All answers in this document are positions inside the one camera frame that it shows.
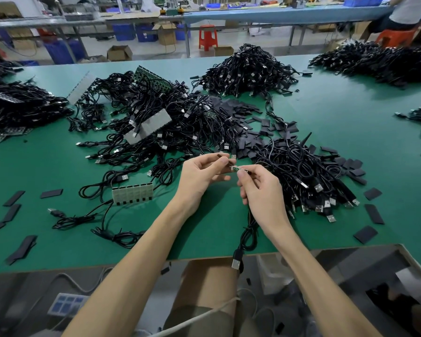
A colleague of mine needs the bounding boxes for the person's right hand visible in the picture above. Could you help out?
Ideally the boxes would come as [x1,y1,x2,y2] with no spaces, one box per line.
[237,164,294,236]

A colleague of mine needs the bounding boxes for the person's left hand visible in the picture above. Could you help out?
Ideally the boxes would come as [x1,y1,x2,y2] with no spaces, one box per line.
[174,152,237,217]

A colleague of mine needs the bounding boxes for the black cable with circuit board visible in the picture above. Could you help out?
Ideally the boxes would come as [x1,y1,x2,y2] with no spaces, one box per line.
[228,165,260,272]

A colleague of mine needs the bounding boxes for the person's left forearm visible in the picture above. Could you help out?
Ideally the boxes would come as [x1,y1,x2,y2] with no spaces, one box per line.
[61,205,193,337]

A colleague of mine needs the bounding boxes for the person's right forearm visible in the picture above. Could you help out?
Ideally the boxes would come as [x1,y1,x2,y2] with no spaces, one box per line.
[266,224,384,337]

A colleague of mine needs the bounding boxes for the pile of black sleeves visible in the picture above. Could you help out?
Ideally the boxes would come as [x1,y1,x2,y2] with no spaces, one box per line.
[209,95,300,160]

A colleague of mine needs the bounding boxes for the wide grey circuit board panel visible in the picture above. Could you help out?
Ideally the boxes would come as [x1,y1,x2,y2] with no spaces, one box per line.
[123,109,173,145]

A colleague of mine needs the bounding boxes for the white circuit board panel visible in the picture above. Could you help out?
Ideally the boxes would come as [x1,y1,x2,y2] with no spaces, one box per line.
[112,183,154,207]

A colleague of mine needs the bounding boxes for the clear plastic bag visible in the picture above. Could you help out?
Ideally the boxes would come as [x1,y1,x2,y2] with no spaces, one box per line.
[255,253,304,296]

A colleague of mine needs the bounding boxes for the scattered black sleeves beside bundle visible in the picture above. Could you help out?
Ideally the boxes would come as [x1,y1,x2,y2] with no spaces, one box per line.
[319,146,368,186]

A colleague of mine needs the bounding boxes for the green circuit board panel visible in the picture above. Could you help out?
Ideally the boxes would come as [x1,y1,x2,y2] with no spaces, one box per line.
[131,65,173,94]

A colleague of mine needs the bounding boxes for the person's leg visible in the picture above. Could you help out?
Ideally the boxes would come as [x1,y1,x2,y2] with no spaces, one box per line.
[162,258,248,337]

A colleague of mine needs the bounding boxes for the red plastic stool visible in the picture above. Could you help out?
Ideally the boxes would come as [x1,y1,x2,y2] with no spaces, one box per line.
[198,25,219,52]

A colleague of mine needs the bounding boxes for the tall cardboard box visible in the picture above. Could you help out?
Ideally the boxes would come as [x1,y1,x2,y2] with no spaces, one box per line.
[152,22,178,46]

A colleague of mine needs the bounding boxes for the open cardboard box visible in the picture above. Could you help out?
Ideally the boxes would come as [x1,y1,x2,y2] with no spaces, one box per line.
[107,45,134,62]

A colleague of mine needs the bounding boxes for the long blue workbench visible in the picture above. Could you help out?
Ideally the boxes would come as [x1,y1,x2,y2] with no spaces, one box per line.
[182,4,395,59]

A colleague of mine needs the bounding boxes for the black shoe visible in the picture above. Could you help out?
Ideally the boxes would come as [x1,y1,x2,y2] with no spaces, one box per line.
[366,282,421,337]

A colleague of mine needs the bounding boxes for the large blue plastic bin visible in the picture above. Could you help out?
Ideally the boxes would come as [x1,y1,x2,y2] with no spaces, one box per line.
[43,40,85,65]

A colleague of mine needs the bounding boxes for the orange plastic stool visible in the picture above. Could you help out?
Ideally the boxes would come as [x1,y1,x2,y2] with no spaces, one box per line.
[375,27,419,49]

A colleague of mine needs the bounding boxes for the white power strip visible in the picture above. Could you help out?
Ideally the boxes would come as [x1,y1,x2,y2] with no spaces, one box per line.
[47,293,90,319]

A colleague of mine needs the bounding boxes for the blue plastic tray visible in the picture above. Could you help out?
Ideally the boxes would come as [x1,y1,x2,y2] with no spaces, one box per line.
[343,0,386,7]

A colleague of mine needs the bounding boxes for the long flat black sleeve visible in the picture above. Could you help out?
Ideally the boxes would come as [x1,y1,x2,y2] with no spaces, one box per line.
[5,235,38,266]

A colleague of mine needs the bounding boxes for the grey circuit board panels stack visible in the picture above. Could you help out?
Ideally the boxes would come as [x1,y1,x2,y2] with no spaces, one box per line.
[0,127,33,143]

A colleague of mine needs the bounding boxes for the bundled black cables with plugs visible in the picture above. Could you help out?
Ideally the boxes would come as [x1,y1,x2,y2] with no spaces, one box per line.
[254,133,360,223]

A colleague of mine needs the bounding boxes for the large tangled black cable pile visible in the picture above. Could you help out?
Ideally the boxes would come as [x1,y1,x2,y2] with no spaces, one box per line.
[68,68,241,200]

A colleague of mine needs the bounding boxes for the round heap of black cables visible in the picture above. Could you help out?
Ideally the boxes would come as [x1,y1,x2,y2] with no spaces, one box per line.
[190,44,300,99]

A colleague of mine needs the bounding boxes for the loose coiled black cable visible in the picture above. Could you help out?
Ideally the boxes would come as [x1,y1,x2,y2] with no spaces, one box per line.
[91,203,145,249]

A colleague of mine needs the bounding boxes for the white cable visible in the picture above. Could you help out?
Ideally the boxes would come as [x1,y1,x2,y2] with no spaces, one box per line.
[149,296,243,337]

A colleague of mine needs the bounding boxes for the loose black cable with plug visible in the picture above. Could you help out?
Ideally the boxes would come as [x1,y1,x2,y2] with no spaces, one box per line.
[48,208,99,231]

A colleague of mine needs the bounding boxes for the long heap of black cables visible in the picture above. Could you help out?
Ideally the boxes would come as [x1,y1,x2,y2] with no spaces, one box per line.
[308,39,421,89]

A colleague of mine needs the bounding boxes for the grey cable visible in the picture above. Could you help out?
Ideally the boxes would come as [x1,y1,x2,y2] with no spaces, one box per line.
[19,266,113,337]

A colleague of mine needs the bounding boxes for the black cable pile on panels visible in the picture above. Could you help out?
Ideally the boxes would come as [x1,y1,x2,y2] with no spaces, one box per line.
[0,80,75,134]

